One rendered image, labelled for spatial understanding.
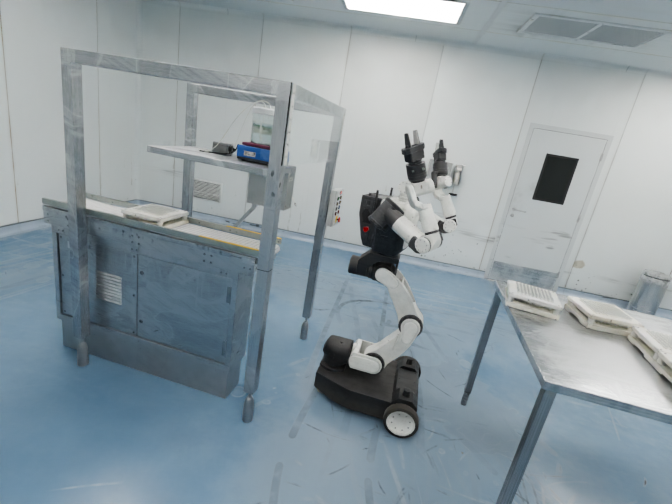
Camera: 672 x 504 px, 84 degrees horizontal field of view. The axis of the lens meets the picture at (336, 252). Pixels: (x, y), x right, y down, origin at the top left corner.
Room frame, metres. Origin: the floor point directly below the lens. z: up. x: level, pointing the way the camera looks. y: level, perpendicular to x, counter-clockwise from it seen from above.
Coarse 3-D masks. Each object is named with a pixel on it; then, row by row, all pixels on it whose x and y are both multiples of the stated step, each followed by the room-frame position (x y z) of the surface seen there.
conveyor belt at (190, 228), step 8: (88, 200) 2.23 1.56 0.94; (96, 208) 2.09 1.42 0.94; (104, 208) 2.12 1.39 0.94; (112, 208) 2.15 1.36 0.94; (120, 208) 2.18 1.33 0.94; (184, 224) 2.08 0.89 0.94; (192, 224) 2.11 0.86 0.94; (192, 232) 1.96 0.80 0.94; (200, 232) 1.98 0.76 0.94; (208, 232) 2.01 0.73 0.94; (216, 232) 2.03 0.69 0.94; (224, 232) 2.06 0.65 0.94; (224, 240) 1.92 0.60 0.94; (232, 240) 1.94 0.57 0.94; (240, 240) 1.96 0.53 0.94; (248, 240) 1.99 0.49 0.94; (256, 240) 2.01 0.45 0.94; (256, 248) 1.88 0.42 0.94; (256, 256) 1.76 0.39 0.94; (256, 264) 1.76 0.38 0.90
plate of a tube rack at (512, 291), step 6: (510, 282) 1.97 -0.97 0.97; (510, 288) 1.86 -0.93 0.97; (510, 294) 1.79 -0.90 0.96; (516, 294) 1.78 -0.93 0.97; (522, 294) 1.80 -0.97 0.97; (552, 294) 1.88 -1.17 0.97; (534, 300) 1.75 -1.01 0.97; (540, 300) 1.75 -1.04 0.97; (546, 300) 1.77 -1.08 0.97; (558, 300) 1.80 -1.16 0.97; (546, 306) 1.73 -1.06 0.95; (552, 306) 1.72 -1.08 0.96; (558, 306) 1.71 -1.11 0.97
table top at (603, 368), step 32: (512, 320) 1.66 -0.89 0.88; (544, 320) 1.68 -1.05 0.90; (576, 320) 1.76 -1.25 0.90; (640, 320) 1.92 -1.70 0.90; (544, 352) 1.35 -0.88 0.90; (576, 352) 1.40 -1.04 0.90; (608, 352) 1.45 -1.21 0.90; (640, 352) 1.51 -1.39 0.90; (544, 384) 1.14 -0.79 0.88; (576, 384) 1.15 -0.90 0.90; (608, 384) 1.19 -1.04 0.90; (640, 384) 1.23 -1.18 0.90
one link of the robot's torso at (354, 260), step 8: (352, 256) 2.11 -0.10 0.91; (360, 256) 2.13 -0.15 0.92; (368, 256) 2.05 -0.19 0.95; (376, 256) 2.04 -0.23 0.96; (384, 256) 2.04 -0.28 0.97; (392, 256) 2.04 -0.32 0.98; (352, 264) 2.08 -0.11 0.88; (360, 264) 2.06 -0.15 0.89; (368, 264) 2.05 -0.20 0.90; (352, 272) 2.08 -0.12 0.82; (360, 272) 2.07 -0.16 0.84; (368, 272) 2.06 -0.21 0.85
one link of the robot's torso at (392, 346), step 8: (408, 320) 1.97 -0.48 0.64; (408, 328) 1.96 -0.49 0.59; (416, 328) 1.95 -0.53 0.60; (392, 336) 2.06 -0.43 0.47; (400, 336) 1.97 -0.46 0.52; (408, 336) 1.96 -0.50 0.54; (416, 336) 1.96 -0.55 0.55; (376, 344) 2.11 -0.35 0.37; (384, 344) 2.03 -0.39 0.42; (392, 344) 2.02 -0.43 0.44; (400, 344) 1.98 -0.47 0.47; (408, 344) 1.96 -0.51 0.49; (368, 352) 2.05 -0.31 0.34; (376, 352) 2.03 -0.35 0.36; (384, 352) 2.02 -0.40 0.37; (392, 352) 2.01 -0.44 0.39; (400, 352) 2.01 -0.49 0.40; (384, 360) 2.02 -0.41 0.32
